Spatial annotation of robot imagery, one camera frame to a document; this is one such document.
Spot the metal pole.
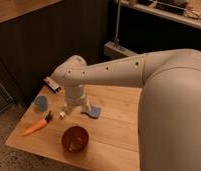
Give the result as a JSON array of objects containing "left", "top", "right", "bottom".
[{"left": 114, "top": 0, "right": 121, "bottom": 48}]

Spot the dark red ceramic bowl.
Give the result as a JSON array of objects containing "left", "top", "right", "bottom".
[{"left": 61, "top": 126, "right": 89, "bottom": 153}]

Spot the grey metal beam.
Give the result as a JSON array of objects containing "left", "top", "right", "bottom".
[{"left": 104, "top": 42, "right": 136, "bottom": 59}]

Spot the red and white box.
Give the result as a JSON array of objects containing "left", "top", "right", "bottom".
[{"left": 44, "top": 77, "right": 61, "bottom": 93}]

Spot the orange pepper with dark stem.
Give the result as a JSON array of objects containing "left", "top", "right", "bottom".
[{"left": 23, "top": 112, "right": 52, "bottom": 136}]

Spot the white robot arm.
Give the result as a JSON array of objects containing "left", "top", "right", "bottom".
[{"left": 51, "top": 49, "right": 201, "bottom": 171}]

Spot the shelf with clutter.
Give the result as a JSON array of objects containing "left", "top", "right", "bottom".
[{"left": 121, "top": 0, "right": 201, "bottom": 30}]

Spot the blue cloth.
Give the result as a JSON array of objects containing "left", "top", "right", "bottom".
[{"left": 81, "top": 104, "right": 101, "bottom": 119}]

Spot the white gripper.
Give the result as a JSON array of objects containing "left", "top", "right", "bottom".
[{"left": 63, "top": 85, "right": 91, "bottom": 115}]

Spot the blue cup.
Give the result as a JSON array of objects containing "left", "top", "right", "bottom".
[{"left": 34, "top": 96, "right": 48, "bottom": 112}]

